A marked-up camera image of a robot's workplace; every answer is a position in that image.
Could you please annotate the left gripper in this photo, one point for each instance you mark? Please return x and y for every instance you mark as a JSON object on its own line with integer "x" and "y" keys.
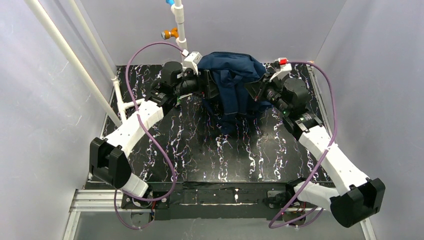
{"x": 204, "y": 84}

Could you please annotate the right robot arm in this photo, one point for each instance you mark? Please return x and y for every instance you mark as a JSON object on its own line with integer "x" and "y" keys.
{"x": 354, "y": 196}

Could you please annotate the navy blue backpack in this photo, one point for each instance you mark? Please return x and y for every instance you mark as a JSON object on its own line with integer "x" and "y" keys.
{"x": 230, "y": 72}

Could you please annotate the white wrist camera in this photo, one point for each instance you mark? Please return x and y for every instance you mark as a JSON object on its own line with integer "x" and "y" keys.
{"x": 192, "y": 60}
{"x": 282, "y": 68}

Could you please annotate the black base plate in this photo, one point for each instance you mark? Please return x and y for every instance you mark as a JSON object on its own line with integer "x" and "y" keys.
{"x": 213, "y": 200}

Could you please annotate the orange hose nozzle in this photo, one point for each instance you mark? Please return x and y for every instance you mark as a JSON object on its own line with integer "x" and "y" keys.
{"x": 168, "y": 34}

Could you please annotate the blue pipe fitting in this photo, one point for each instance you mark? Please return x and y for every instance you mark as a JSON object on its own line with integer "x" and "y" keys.
{"x": 170, "y": 2}

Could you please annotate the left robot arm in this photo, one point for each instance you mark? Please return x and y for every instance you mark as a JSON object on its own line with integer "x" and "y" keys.
{"x": 108, "y": 157}

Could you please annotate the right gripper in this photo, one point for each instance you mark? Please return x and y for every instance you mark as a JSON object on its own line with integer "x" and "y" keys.
{"x": 262, "y": 91}

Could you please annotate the white PVC pipe frame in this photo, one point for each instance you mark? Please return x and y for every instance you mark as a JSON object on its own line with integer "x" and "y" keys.
{"x": 49, "y": 25}

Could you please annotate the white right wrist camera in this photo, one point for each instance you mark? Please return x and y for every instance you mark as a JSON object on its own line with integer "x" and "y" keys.
{"x": 282, "y": 68}

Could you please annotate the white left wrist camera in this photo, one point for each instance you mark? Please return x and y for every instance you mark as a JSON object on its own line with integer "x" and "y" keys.
{"x": 192, "y": 60}

